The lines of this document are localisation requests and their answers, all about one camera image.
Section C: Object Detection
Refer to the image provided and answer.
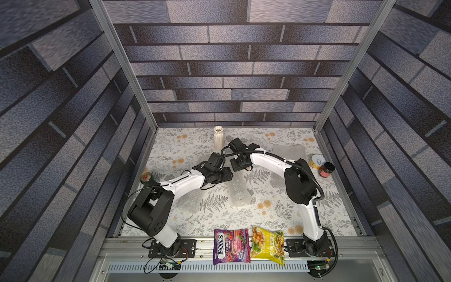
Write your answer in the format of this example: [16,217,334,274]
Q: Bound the white ribbed vase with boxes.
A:
[214,126,224,153]

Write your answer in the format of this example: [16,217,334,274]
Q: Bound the bubble wrap sheet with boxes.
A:
[270,144,307,161]

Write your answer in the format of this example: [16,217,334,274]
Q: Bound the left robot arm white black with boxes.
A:
[127,153,233,249]

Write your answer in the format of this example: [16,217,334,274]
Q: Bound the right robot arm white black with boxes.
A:
[221,138,330,257]

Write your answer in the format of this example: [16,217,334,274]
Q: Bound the purple Fox's candy bag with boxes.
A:
[213,229,251,265]

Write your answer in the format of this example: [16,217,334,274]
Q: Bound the small red jar black lid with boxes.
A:
[319,162,335,178]

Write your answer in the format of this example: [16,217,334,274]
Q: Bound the yellow snack bag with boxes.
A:
[250,226,285,266]

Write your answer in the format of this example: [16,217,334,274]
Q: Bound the black corrugated cable hose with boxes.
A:
[220,145,339,277]

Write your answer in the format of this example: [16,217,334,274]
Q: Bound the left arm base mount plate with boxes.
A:
[148,239,197,259]

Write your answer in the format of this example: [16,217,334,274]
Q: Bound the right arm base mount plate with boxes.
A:
[284,239,336,259]

